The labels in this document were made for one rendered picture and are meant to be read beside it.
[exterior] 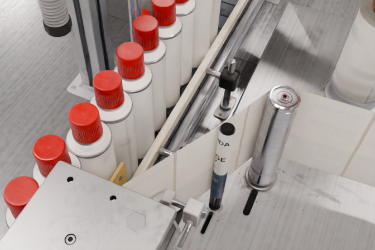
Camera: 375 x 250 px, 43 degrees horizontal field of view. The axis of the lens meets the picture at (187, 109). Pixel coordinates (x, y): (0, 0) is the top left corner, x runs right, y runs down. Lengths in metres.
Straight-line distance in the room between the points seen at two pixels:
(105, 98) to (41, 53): 0.43
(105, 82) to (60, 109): 0.33
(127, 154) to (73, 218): 0.25
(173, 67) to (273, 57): 0.24
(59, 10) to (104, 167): 0.19
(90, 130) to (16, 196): 0.10
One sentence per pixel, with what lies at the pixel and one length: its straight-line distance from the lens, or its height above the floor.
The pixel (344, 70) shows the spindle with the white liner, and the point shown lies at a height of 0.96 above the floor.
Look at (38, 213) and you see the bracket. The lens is 0.39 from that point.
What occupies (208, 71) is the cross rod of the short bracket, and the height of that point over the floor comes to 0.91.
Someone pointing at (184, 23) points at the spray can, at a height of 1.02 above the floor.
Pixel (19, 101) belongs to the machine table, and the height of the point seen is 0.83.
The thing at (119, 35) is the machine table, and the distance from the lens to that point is 0.96.
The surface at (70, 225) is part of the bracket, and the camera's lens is 0.38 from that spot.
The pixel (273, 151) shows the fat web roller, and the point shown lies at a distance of 0.62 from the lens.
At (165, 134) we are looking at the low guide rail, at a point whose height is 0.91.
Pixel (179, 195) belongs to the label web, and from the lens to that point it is 0.59.
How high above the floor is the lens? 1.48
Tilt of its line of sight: 52 degrees down
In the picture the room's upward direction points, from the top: 3 degrees clockwise
